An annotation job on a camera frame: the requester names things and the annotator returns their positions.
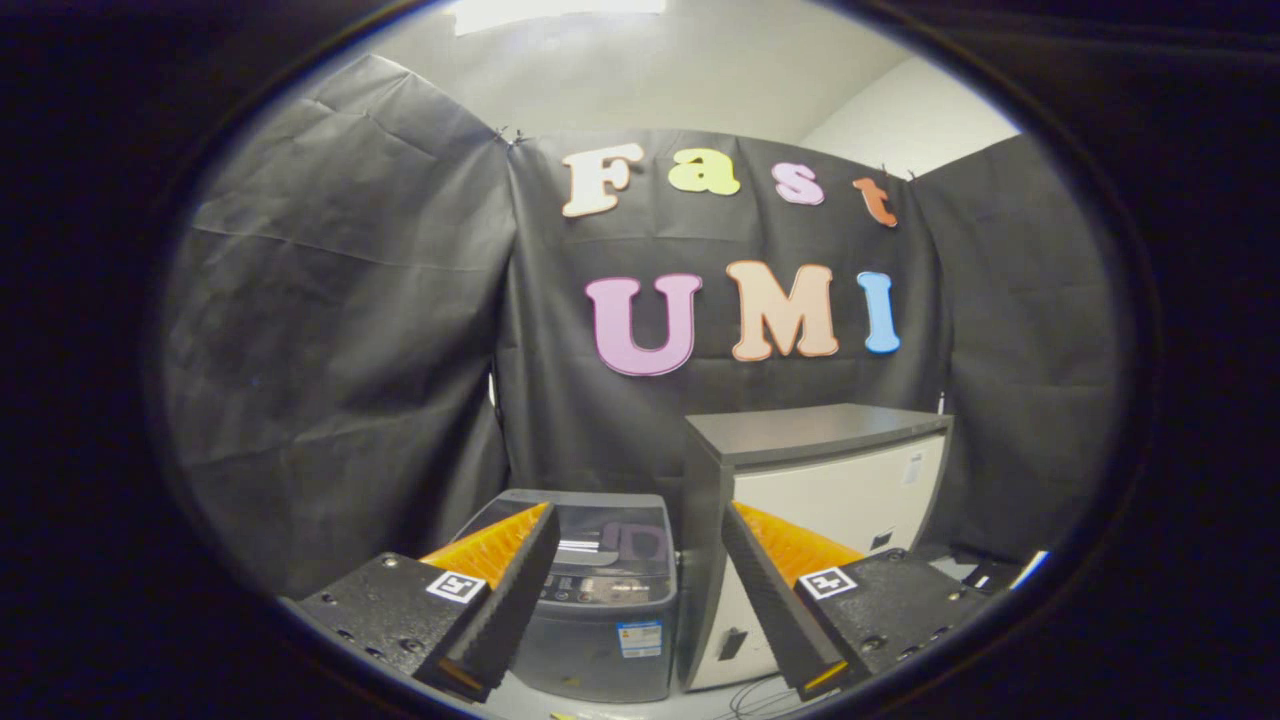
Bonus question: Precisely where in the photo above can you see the white cabinet with grey frame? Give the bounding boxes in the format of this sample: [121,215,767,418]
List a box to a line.
[678,403,955,694]

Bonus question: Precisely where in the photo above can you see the thin floor cables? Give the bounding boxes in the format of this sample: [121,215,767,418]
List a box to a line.
[722,675,836,720]

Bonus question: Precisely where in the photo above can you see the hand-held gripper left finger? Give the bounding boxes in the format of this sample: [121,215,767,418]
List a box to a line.
[280,500,561,704]

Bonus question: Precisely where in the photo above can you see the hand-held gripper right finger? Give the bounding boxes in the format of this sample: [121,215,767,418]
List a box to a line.
[720,500,989,704]

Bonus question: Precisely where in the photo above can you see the black backdrop cloth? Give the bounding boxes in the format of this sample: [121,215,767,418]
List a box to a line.
[160,53,1126,601]

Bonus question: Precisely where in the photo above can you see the grey washing machine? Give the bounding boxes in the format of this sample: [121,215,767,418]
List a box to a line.
[440,488,683,704]

